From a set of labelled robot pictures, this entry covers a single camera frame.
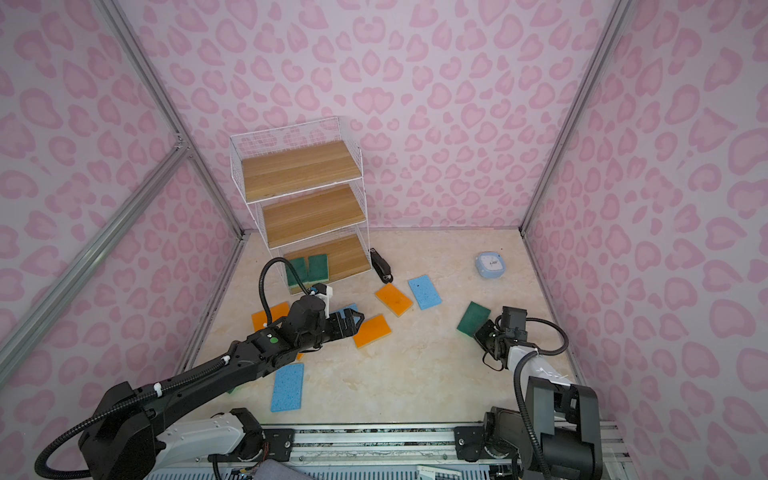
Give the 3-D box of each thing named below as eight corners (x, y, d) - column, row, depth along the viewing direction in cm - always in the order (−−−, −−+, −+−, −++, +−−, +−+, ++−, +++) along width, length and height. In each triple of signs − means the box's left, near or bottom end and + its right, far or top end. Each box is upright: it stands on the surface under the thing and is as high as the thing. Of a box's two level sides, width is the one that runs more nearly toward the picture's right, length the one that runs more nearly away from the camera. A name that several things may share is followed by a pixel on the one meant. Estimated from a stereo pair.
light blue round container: (478, 278, 108) (480, 272, 105) (473, 258, 114) (475, 251, 111) (504, 278, 108) (507, 271, 105) (498, 258, 114) (501, 251, 111)
